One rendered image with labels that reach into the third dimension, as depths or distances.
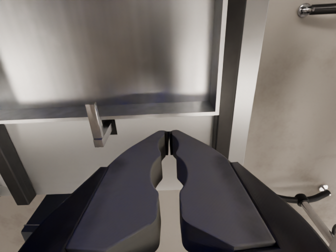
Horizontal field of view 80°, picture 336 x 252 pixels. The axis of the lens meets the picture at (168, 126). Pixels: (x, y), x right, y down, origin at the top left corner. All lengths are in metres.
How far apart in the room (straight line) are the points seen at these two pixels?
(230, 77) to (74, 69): 0.17
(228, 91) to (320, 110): 1.30
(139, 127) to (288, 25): 1.09
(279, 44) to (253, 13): 1.01
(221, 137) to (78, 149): 0.19
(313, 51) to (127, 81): 1.20
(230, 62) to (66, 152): 0.24
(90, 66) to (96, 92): 0.03
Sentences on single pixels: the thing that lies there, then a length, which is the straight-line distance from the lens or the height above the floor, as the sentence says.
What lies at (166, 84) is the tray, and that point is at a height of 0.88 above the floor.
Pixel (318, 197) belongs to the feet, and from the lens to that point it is 1.79.
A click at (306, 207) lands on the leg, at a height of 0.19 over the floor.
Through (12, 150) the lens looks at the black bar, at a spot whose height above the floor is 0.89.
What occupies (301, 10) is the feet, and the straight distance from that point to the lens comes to 1.27.
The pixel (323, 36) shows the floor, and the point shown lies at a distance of 1.36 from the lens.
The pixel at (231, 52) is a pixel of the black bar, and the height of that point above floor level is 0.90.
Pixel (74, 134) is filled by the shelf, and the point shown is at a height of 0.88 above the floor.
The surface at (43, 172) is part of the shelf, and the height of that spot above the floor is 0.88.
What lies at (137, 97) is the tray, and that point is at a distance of 0.24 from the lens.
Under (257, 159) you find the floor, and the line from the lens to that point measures 1.51.
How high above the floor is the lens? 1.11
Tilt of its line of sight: 63 degrees down
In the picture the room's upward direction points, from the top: 179 degrees clockwise
